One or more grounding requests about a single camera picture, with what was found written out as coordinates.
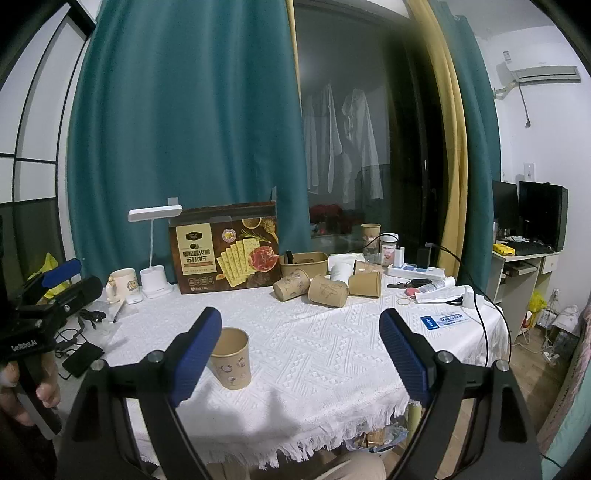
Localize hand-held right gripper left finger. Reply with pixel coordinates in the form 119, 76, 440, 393
55, 306, 223, 480

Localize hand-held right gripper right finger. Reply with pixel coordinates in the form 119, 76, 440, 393
379, 308, 542, 480

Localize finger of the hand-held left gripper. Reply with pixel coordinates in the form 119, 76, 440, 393
44, 275, 103, 319
18, 257, 82, 301

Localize person's left hand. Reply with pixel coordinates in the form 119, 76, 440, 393
0, 361, 62, 428

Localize yellow green plastic bag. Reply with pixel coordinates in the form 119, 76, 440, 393
27, 251, 71, 302

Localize cream ceramic mug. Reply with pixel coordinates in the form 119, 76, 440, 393
106, 268, 139, 304

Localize blue and white card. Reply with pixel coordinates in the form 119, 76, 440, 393
420, 312, 468, 331

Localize black power bank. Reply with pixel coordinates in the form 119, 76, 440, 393
61, 343, 105, 377

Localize white paper sheets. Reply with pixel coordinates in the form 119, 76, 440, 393
413, 285, 482, 306

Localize white desk lamp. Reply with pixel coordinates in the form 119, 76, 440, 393
128, 206, 184, 299

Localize white tube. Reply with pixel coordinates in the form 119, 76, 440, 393
414, 276, 458, 296

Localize white power strip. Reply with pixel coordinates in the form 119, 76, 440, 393
386, 263, 445, 280

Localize snack packets under table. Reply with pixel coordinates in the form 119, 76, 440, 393
344, 425, 409, 452

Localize white textured tablecloth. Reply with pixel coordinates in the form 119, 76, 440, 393
99, 272, 509, 468

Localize brown cracker box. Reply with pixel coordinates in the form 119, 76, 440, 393
168, 200, 281, 294

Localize jar with white lid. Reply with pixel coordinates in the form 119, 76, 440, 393
379, 233, 400, 267

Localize white computer desk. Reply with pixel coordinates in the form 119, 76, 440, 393
484, 239, 562, 331

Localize brown paper bowl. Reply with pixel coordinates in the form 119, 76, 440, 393
279, 252, 329, 280

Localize red flowers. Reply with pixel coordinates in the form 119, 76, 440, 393
309, 203, 362, 237

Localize black framed white partition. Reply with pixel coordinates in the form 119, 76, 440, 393
0, 0, 96, 209

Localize patterned bed cover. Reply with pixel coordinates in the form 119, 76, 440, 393
537, 300, 591, 464

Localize dark flat monitor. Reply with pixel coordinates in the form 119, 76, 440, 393
491, 179, 520, 239

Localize black computer monitor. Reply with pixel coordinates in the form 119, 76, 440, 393
517, 180, 569, 253

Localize wide teal curtain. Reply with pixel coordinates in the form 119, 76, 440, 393
66, 0, 311, 288

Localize narrow teal curtain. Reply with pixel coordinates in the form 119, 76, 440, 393
431, 14, 502, 306

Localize white hanging garment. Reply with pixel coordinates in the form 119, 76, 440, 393
341, 85, 385, 205
302, 83, 343, 195

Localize yellow curtain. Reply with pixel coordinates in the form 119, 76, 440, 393
405, 0, 470, 280

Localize white air conditioner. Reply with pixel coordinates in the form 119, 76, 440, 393
496, 62, 581, 87

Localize black strap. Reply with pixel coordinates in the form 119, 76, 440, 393
76, 308, 108, 329

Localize black cable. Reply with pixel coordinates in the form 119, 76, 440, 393
425, 243, 514, 367

